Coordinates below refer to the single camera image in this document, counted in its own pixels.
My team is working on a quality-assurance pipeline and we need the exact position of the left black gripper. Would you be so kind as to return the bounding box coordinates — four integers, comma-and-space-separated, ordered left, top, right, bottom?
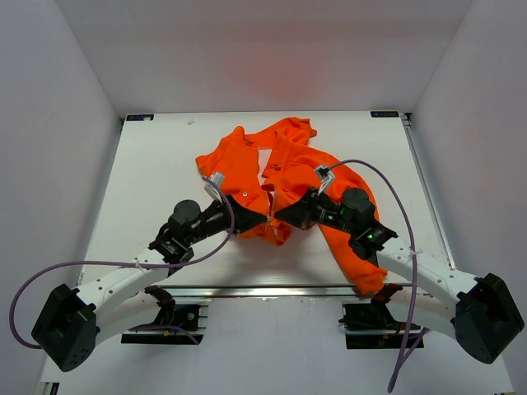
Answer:
186, 194, 267, 245

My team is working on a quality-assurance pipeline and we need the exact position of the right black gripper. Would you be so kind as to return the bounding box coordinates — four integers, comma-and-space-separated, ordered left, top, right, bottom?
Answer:
275, 187, 357, 235

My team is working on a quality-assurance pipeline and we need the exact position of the orange zip jacket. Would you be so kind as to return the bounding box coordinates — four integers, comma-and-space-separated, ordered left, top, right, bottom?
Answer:
194, 117, 389, 295

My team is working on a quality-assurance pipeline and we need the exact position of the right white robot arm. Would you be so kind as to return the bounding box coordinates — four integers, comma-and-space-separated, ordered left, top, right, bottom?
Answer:
275, 188, 525, 364

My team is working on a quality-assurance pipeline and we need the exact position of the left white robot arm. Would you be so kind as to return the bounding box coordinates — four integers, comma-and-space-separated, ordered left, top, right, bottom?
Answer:
31, 197, 267, 372

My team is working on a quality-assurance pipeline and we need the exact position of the right blue table label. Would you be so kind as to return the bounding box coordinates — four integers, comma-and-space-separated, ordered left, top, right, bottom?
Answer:
370, 110, 399, 119

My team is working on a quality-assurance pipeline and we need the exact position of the blue table label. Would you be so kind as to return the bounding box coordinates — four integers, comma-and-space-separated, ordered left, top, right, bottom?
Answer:
370, 110, 399, 119
125, 114, 154, 122

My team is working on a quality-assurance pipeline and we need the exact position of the left blue table label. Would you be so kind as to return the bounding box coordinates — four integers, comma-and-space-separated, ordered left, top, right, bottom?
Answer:
125, 114, 154, 122

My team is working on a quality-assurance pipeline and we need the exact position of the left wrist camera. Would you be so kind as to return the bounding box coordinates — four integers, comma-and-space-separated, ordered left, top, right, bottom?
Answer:
202, 172, 224, 202

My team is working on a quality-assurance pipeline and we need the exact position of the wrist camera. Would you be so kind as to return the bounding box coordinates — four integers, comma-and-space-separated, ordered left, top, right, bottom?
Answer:
202, 172, 224, 202
315, 165, 335, 195

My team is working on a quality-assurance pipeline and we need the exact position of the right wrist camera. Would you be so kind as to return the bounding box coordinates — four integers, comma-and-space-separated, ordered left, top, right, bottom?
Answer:
315, 165, 335, 195

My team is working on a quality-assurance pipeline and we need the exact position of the aluminium table edge rail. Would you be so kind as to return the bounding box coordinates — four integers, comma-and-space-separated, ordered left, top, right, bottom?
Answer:
77, 271, 469, 299

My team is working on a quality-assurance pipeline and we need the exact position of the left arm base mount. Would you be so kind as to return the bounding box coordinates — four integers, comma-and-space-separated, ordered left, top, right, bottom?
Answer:
121, 286, 208, 346

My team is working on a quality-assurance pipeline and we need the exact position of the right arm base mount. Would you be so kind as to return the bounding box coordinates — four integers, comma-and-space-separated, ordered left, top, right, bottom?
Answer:
338, 283, 411, 351

